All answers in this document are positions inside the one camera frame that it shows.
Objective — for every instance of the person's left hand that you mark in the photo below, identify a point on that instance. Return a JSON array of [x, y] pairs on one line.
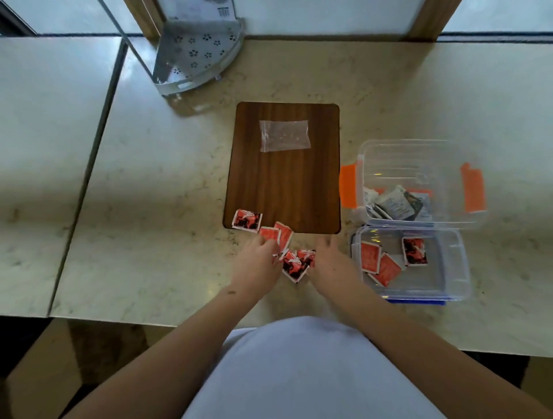
[[257, 269]]

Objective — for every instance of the clear box with blue latches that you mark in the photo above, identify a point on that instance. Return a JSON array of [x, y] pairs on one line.
[[449, 267]]

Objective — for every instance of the white shirt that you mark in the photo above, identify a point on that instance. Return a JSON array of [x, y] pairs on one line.
[[311, 371]]

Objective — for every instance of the person's right hand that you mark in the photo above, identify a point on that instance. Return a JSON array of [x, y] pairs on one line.
[[335, 272]]

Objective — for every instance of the clear box with orange latches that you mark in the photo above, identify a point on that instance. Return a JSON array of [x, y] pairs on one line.
[[410, 159]]

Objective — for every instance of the clear plastic bag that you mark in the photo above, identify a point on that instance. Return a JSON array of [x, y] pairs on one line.
[[285, 136]]

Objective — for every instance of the brown wooden inlay board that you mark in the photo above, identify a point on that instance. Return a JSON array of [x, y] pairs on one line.
[[281, 185]]

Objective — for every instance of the white printed product card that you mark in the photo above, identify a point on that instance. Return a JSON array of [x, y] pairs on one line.
[[190, 8]]

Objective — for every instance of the person's right forearm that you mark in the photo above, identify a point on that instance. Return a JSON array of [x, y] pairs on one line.
[[432, 358]]

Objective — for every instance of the wooden pillar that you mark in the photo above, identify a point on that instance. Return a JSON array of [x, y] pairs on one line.
[[432, 17], [144, 17]]

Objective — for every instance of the pile of red and grey sachets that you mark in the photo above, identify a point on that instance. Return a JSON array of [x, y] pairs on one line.
[[294, 265]]

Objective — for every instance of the black window frame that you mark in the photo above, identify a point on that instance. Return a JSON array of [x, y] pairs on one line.
[[497, 36], [11, 23]]

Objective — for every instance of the grey metal corner shelf rack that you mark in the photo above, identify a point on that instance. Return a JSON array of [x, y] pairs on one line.
[[194, 52]]

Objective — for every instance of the person's left forearm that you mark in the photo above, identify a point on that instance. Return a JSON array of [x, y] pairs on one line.
[[164, 362]]

